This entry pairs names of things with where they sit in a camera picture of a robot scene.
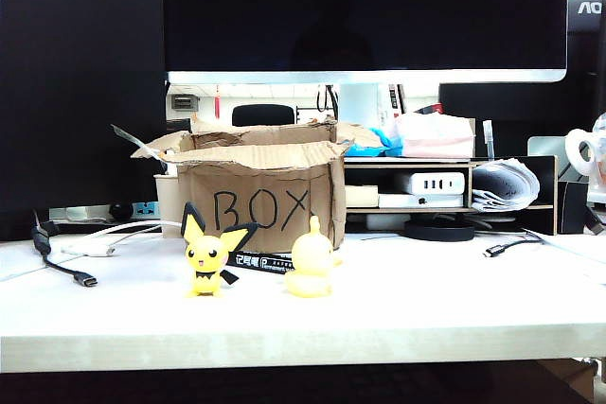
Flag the black round disc base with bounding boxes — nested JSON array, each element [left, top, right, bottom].
[[402, 220, 476, 242]]

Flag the black office chair back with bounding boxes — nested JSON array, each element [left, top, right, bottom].
[[231, 103, 296, 128]]

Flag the small black box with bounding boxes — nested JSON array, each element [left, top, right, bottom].
[[557, 180, 591, 236]]

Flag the black AOC monitor box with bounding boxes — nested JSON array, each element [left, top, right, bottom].
[[566, 0, 606, 93]]

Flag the thin black USB cable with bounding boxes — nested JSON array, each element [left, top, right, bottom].
[[483, 235, 544, 259]]

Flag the black USB-C cable with ferrite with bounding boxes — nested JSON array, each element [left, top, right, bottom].
[[29, 209, 100, 289]]

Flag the flat white Apple box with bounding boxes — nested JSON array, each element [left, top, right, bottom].
[[378, 192, 466, 210]]

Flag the blue plastic package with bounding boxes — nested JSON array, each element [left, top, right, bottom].
[[345, 127, 404, 158]]

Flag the small beige box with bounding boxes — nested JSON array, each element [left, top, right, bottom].
[[344, 184, 381, 209]]

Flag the black round plug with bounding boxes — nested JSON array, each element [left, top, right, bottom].
[[108, 202, 134, 223]]

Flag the white monitor stand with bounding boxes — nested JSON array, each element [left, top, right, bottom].
[[337, 82, 381, 127]]

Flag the rolled stack of papers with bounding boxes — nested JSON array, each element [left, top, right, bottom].
[[470, 159, 542, 214]]

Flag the pink white tissue pack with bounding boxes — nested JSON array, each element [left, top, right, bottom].
[[391, 112, 476, 160]]

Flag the white tape roll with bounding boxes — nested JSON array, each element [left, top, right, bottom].
[[564, 128, 603, 178]]

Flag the silver metal stand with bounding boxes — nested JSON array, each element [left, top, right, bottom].
[[526, 134, 570, 183]]

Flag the black marker pen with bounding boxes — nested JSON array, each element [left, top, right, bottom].
[[225, 249, 297, 277]]

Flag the white adapter cable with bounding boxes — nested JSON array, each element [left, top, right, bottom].
[[60, 220, 184, 258]]

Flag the black monitor behind shelf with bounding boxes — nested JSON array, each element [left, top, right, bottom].
[[437, 82, 569, 158]]

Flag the silver-bezel large computer monitor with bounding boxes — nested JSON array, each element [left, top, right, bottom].
[[161, 0, 569, 85]]

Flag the yellow duck doll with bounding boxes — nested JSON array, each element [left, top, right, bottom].
[[283, 215, 344, 299]]

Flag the white power strip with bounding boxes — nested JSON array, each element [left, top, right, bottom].
[[47, 200, 163, 225]]

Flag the white paper sheet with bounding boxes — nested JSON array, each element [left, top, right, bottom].
[[522, 227, 606, 282]]

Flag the wooden black desk shelf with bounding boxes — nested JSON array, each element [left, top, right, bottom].
[[344, 154, 559, 237]]

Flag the yellow black-eared Pichu doll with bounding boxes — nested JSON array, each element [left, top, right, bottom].
[[180, 202, 260, 299]]

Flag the black flat monitor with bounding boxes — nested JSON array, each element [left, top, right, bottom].
[[0, 0, 168, 242]]

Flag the cardboard box marked BOX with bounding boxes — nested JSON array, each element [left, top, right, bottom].
[[130, 119, 356, 254]]

